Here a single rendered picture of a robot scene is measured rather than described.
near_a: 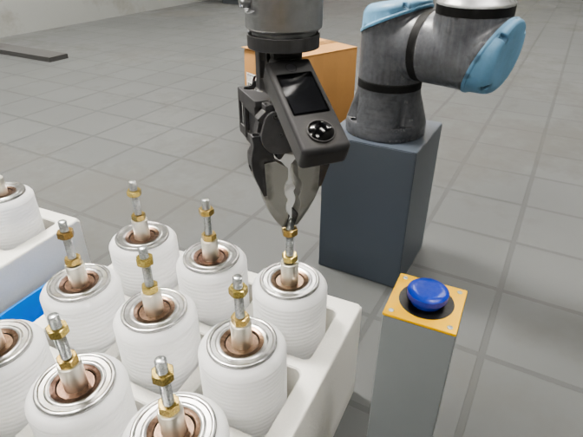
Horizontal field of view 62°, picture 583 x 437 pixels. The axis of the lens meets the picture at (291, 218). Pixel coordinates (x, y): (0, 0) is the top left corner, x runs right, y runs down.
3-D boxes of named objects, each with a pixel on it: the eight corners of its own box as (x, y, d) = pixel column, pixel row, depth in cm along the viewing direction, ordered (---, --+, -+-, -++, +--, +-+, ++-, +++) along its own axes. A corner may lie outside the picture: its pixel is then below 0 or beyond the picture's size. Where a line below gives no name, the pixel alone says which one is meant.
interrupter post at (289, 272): (287, 290, 60) (287, 269, 58) (276, 281, 62) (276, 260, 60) (303, 283, 61) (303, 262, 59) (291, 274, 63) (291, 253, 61)
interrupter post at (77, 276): (86, 290, 60) (80, 269, 58) (66, 290, 60) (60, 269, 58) (93, 278, 62) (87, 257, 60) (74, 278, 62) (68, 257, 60)
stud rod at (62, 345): (73, 379, 46) (53, 320, 42) (64, 376, 46) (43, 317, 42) (80, 371, 47) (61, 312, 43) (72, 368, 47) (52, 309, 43)
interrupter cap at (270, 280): (283, 310, 57) (283, 306, 56) (248, 278, 62) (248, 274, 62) (331, 286, 61) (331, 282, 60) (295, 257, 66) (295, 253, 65)
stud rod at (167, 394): (170, 427, 42) (157, 366, 38) (164, 420, 42) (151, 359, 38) (180, 420, 42) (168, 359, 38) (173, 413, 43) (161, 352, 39)
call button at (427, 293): (410, 287, 51) (413, 271, 50) (449, 298, 49) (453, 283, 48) (401, 310, 48) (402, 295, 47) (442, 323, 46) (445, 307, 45)
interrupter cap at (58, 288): (100, 304, 58) (98, 300, 57) (36, 304, 58) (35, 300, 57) (119, 266, 64) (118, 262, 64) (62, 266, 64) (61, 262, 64)
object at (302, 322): (282, 419, 65) (280, 317, 55) (244, 373, 71) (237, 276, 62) (336, 384, 70) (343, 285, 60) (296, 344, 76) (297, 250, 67)
